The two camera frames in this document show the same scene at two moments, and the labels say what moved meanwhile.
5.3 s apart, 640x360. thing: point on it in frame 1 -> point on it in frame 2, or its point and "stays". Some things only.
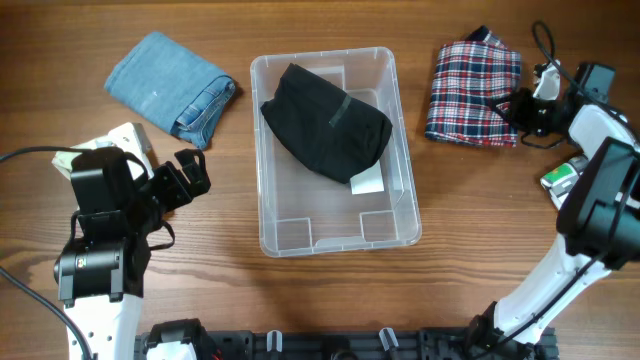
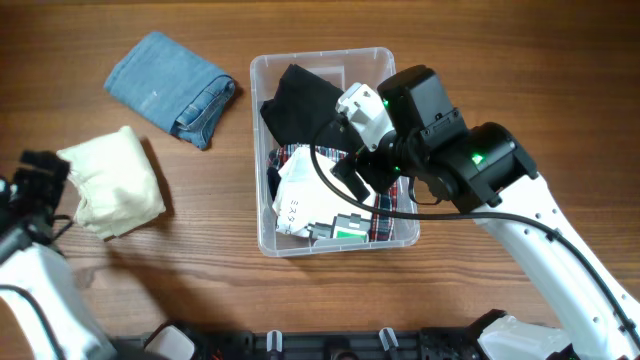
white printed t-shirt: [560, 180] -> [304, 206]
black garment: [332, 133] stays
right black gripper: [516, 114] -> [378, 175]
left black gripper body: [167, 190] -> [44, 187]
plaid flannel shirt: [466, 75] -> [384, 225]
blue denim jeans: [182, 90] stays
